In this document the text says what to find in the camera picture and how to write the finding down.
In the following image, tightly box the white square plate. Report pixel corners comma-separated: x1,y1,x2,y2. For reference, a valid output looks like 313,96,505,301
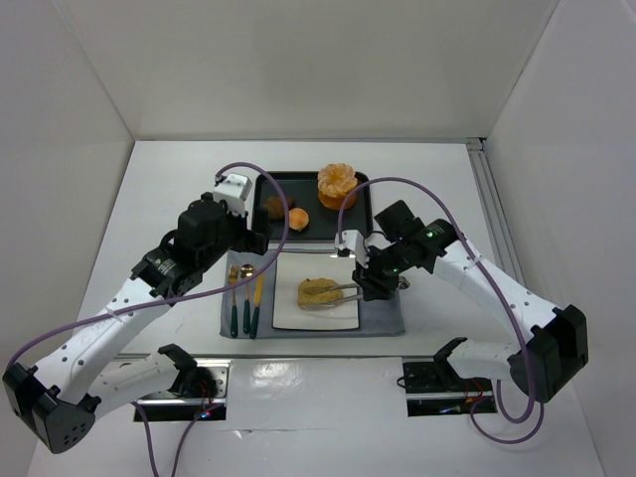
272,252,360,331

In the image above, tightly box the gold knife green handle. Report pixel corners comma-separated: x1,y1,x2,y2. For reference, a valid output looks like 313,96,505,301
248,273,264,339

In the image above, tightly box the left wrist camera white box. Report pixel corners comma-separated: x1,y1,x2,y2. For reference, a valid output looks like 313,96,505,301
213,173,252,217

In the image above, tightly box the small round bun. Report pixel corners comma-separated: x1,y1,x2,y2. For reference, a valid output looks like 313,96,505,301
289,208,310,232

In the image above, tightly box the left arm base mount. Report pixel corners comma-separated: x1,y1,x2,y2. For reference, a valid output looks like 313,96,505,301
137,358,231,422

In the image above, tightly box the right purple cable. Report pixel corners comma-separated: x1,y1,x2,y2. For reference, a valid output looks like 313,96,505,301
335,177,545,444

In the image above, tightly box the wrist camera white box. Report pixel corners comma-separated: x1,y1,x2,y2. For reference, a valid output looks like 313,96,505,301
334,230,369,268
213,173,252,217

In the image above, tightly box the gold spoon green handle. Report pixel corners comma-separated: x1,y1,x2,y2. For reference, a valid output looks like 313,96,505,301
239,263,255,335

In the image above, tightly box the purple cable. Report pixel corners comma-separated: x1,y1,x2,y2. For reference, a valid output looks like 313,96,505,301
8,160,292,477
335,177,545,444

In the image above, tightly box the gold fork green handle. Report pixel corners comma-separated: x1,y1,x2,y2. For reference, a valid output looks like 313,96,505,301
229,264,239,339

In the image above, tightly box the brown chocolate croissant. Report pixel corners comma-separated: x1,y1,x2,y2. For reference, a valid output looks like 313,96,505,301
263,196,294,222

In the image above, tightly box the large sugared orange brioche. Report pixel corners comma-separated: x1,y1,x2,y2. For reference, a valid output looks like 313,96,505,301
317,163,359,210

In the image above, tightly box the aluminium frame rail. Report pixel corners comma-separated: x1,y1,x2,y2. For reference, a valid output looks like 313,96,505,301
466,137,526,285

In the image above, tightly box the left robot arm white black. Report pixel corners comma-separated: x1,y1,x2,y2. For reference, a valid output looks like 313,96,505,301
2,193,271,454

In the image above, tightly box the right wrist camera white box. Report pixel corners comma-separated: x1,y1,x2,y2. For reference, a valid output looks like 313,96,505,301
334,230,369,268

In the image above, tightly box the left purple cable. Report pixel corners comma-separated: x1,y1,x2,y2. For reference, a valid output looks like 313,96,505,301
8,160,292,477

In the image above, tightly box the black baking tray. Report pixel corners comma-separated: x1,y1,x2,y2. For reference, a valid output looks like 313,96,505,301
270,171,374,242

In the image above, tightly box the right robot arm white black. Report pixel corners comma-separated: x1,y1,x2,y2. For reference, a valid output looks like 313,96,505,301
334,201,588,403

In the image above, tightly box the grey cloth placemat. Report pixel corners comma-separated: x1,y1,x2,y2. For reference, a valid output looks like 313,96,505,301
218,247,407,340

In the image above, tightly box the seeded bread slice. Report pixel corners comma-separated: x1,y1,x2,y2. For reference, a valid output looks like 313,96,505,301
297,278,344,308

